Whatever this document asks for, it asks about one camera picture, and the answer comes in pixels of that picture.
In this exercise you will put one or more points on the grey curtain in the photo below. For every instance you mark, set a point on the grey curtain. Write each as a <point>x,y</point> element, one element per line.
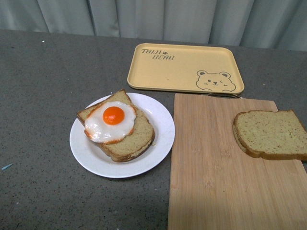
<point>280,24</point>

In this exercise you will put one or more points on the yellow bear tray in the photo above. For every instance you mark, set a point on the yellow bear tray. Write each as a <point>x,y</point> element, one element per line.
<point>183,68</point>

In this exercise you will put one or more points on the metal board hanging loop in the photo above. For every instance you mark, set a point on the metal board hanging loop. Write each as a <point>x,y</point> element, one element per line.
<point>224,95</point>

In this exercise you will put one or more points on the bamboo cutting board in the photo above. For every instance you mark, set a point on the bamboo cutting board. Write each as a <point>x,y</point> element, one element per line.
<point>214,185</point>

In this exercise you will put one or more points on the fake fried egg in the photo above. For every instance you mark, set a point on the fake fried egg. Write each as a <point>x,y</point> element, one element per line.
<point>110,122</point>

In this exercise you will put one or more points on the bread slice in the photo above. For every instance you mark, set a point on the bread slice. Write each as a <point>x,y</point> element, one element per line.
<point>271,135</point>
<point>133,145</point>

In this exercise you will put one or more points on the white round plate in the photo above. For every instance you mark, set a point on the white round plate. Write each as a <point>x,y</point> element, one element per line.
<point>92,158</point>

